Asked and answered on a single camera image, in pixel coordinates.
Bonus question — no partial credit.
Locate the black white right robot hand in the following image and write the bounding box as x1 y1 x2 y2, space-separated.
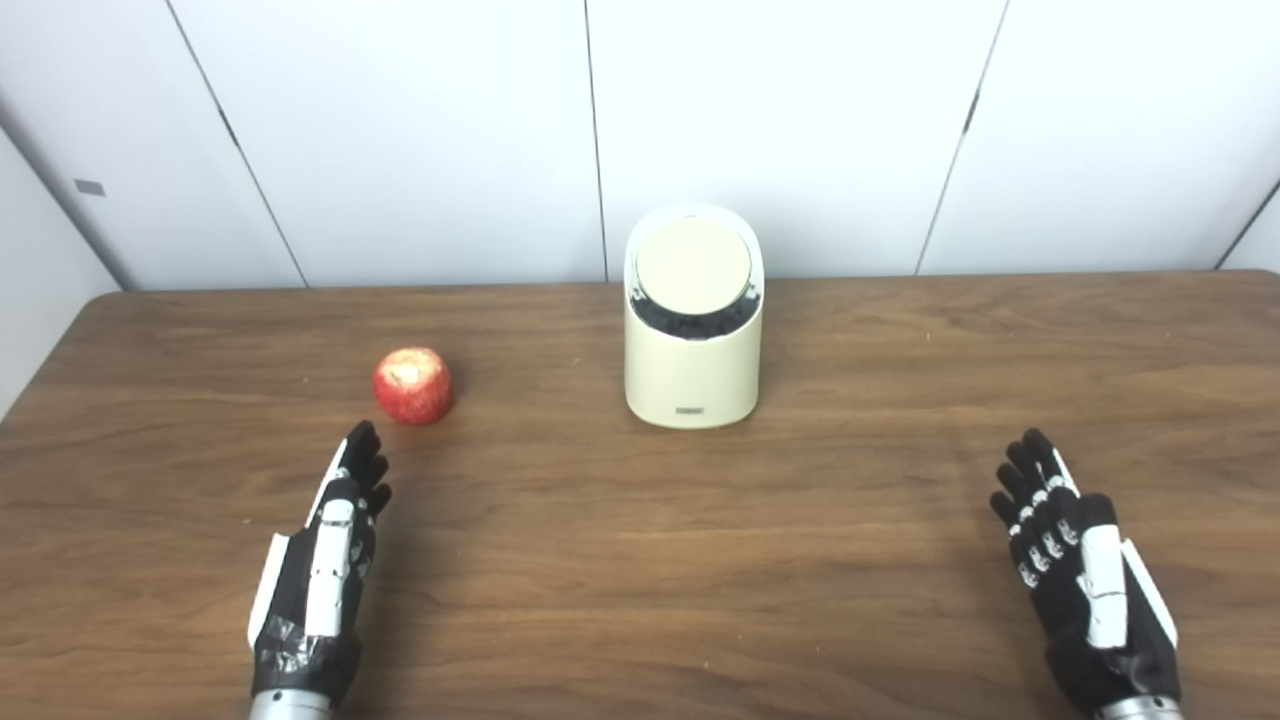
990 428 1183 706

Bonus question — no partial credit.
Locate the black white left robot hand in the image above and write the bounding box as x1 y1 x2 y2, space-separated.
247 420 393 701

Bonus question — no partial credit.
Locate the red apple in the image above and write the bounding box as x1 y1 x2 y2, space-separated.
373 347 455 427

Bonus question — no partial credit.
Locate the round cream bin lid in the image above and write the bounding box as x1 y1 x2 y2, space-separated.
634 218 753 317

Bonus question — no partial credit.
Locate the cream-colored bin body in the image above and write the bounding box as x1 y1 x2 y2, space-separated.
623 203 766 430

